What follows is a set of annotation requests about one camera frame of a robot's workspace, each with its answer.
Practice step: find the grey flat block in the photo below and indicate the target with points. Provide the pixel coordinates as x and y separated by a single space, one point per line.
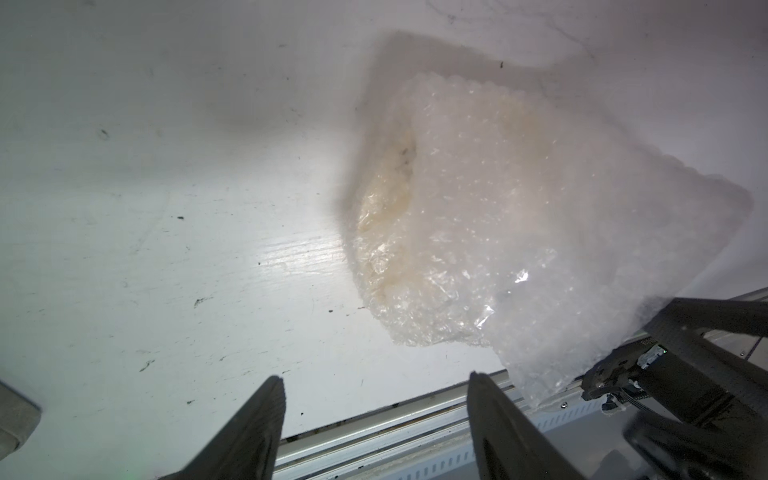
19 417

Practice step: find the aluminium front rail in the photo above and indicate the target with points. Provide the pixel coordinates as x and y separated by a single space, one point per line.
429 438

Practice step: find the bubble plate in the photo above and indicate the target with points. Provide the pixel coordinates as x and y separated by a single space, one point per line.
491 217

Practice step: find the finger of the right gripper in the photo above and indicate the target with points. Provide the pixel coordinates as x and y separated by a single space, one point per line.
680 451
678 327

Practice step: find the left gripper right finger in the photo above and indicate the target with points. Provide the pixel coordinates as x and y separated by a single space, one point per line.
506 444

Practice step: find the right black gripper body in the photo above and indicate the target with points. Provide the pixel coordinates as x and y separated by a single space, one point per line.
615 379

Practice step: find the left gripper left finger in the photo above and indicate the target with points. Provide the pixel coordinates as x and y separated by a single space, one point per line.
247 446

